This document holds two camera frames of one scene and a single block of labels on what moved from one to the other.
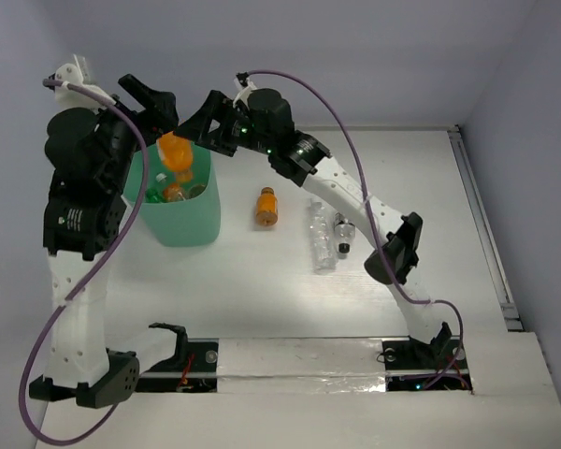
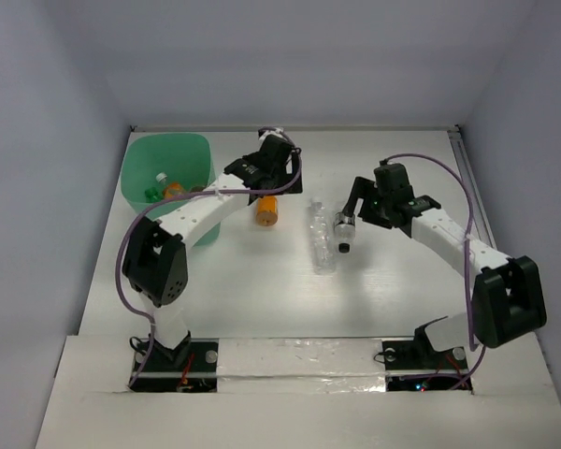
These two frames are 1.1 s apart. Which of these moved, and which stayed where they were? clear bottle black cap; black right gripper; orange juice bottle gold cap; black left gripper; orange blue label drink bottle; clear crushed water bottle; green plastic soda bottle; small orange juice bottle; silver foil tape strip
Moved: black right gripper; small orange juice bottle; black left gripper
Stayed: green plastic soda bottle; clear crushed water bottle; silver foil tape strip; orange juice bottle gold cap; clear bottle black cap; orange blue label drink bottle
